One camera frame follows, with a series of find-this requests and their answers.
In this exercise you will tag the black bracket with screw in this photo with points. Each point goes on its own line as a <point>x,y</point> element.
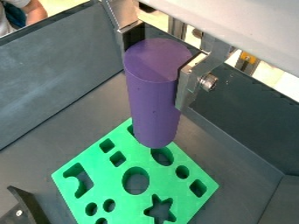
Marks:
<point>26,212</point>

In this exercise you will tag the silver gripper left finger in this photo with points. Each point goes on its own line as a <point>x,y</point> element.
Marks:
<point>123,17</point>

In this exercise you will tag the purple cylinder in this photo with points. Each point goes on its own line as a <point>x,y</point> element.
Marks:
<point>151,63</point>

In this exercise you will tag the person in white shirt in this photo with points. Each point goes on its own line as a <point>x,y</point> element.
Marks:
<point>18,13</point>

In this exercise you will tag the grey bin side walls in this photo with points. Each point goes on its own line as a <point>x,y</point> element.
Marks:
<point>63,98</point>

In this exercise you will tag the green shape sorter board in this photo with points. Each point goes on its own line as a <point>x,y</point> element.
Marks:
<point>121,183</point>

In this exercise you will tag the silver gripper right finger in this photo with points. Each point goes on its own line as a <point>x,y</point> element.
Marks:
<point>195,75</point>

